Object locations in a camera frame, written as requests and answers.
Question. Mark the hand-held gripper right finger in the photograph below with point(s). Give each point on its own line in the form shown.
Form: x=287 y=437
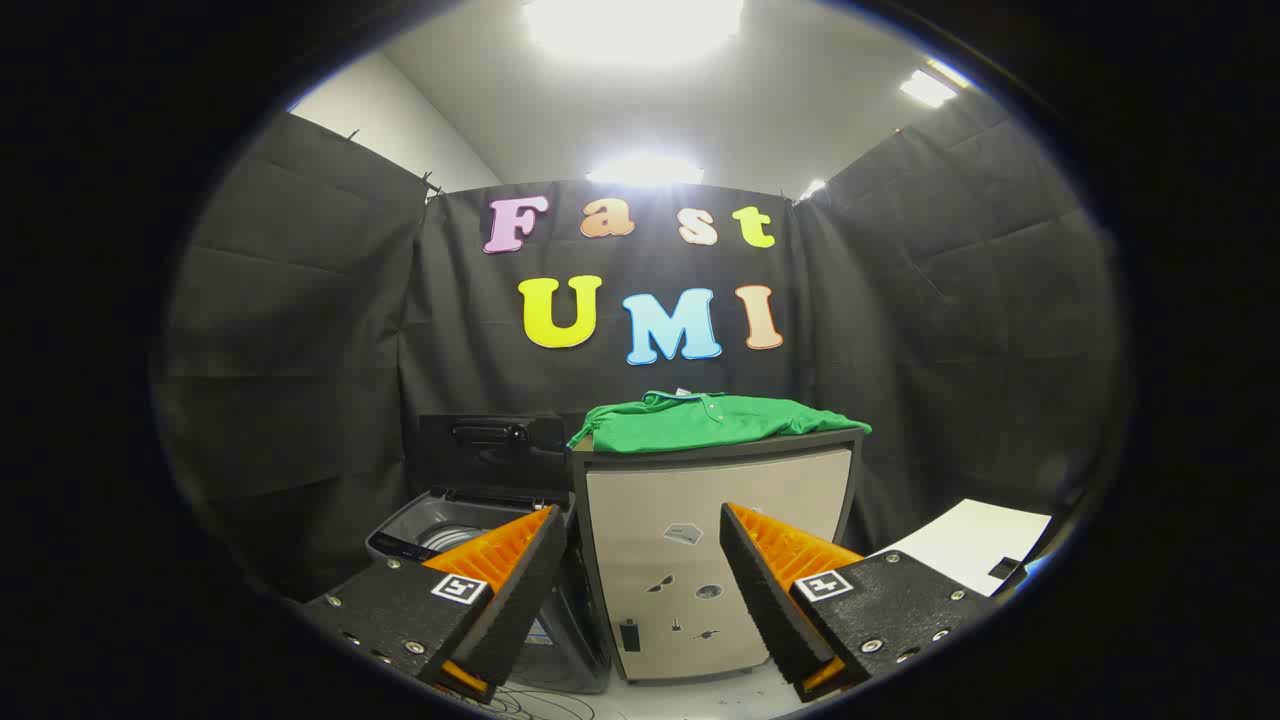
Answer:
x=765 y=600

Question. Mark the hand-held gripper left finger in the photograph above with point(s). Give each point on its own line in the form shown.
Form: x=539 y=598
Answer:
x=525 y=600

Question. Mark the grey washing machine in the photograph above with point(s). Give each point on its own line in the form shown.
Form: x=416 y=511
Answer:
x=405 y=530

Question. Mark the green polo shirt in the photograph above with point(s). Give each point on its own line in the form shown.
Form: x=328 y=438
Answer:
x=720 y=425

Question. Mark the white flat sheet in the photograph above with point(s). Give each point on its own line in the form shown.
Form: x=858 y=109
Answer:
x=970 y=545

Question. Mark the black backdrop cloth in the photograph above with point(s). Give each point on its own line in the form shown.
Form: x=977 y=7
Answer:
x=300 y=350

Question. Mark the ceiling light panel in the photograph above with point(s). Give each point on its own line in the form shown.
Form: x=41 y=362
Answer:
x=630 y=25
x=645 y=170
x=928 y=88

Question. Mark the beige cabinet with dark frame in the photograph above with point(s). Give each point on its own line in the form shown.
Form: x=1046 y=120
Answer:
x=640 y=520

